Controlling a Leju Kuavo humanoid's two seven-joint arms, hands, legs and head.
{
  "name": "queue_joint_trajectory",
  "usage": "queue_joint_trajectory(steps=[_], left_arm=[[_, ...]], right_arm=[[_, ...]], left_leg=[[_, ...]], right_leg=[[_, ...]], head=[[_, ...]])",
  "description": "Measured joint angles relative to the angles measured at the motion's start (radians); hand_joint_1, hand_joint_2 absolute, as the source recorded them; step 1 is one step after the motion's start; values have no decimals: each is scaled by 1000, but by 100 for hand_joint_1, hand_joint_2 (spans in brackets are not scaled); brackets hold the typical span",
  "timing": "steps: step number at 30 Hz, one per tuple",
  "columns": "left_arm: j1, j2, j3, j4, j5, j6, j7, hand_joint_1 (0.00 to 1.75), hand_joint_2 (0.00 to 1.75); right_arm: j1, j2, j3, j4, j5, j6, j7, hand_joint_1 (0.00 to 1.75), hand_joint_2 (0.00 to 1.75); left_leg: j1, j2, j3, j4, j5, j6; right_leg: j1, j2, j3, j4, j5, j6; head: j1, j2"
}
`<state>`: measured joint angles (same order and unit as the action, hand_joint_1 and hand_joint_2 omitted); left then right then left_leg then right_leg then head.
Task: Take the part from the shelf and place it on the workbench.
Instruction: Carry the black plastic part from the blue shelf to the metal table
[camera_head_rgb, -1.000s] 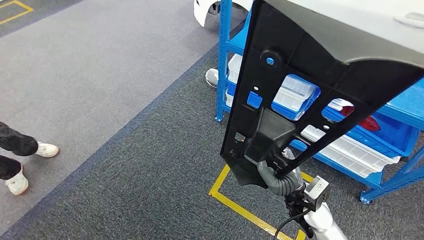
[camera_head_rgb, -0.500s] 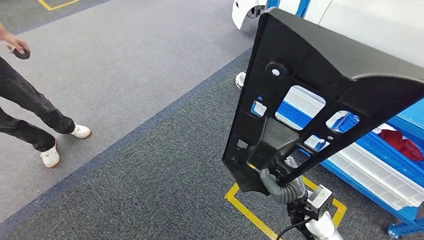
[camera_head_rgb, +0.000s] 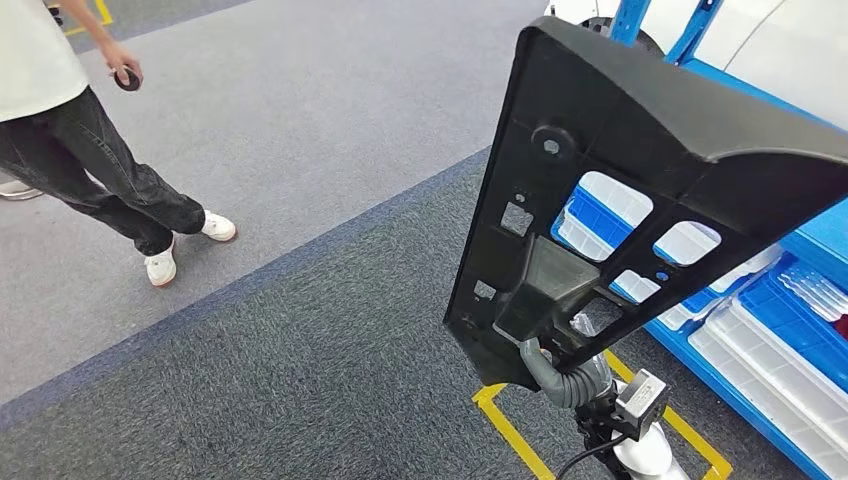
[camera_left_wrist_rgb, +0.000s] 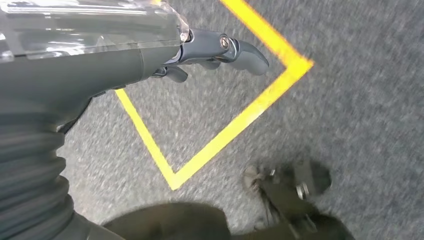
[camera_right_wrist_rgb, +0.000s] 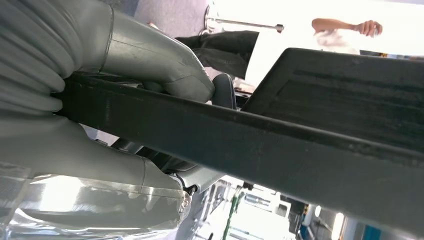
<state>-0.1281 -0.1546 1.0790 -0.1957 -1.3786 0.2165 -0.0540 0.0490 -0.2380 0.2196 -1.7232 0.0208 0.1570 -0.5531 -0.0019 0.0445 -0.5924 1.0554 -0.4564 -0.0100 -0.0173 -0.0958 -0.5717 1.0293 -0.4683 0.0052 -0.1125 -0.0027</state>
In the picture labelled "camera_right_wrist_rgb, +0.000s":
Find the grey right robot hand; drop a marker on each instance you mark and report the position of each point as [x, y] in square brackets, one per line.
[82, 192]

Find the person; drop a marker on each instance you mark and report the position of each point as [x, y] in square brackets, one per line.
[225, 49]

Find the chrome stanchion post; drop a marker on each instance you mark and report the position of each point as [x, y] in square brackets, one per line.
[245, 24]

